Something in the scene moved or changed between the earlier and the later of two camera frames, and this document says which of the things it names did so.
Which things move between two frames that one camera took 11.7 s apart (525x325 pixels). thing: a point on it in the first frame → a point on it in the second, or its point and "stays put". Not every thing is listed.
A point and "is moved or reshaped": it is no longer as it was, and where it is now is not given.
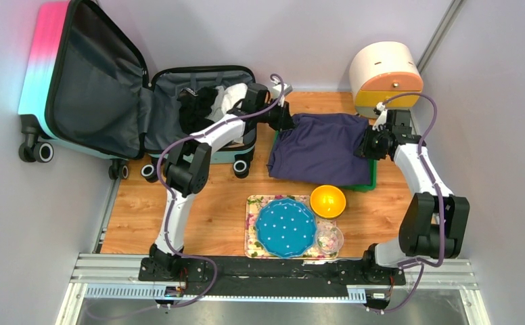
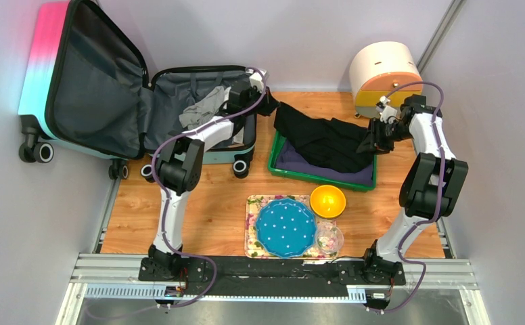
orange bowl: (327, 202) stays put
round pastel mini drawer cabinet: (379, 70) stays put
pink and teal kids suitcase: (83, 84) stays put
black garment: (195, 108) → (332, 144)
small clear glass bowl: (329, 240) stays put
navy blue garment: (321, 148) is moved or reshaped
